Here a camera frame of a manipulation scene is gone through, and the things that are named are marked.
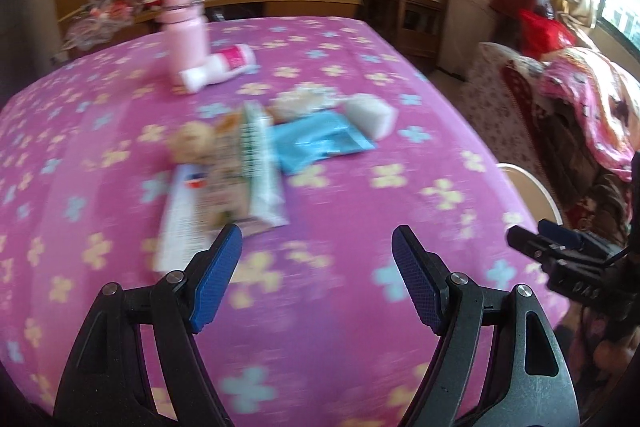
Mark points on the short white green carton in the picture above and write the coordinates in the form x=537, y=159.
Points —
x=225, y=187

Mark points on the person's right hand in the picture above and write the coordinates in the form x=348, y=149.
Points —
x=610, y=354

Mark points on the blue plastic packet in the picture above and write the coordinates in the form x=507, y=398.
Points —
x=320, y=142

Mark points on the white box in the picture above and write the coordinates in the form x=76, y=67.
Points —
x=180, y=217

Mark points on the pink printed blanket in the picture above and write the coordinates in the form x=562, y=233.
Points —
x=590, y=87

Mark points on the dark red patterned cloth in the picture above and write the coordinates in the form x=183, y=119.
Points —
x=520, y=92

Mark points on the purple floral blanket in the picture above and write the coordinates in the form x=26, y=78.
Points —
x=350, y=72

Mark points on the long white green carton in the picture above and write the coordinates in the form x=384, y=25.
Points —
x=262, y=177

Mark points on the white foam block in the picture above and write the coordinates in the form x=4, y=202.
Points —
x=372, y=114

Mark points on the dark wooden rack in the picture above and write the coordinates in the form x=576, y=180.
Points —
x=425, y=32

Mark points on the clear wrapped snack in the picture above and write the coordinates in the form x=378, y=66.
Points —
x=305, y=104

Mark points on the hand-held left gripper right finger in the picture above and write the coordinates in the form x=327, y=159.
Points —
x=417, y=277

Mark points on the white tube with pink label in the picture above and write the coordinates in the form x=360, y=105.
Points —
x=225, y=67

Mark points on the red plastic bag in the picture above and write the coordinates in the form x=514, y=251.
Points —
x=545, y=32

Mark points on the floral covered sofa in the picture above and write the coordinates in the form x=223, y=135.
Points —
x=485, y=82

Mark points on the pink thermos bottle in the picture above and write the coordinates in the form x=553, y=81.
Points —
x=185, y=42

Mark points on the beige round bun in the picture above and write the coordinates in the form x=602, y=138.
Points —
x=192, y=142

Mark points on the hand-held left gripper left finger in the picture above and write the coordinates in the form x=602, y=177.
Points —
x=215, y=277

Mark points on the round white stool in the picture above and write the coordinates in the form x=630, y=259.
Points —
x=530, y=192

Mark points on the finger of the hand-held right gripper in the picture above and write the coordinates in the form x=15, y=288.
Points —
x=527, y=243
x=560, y=232

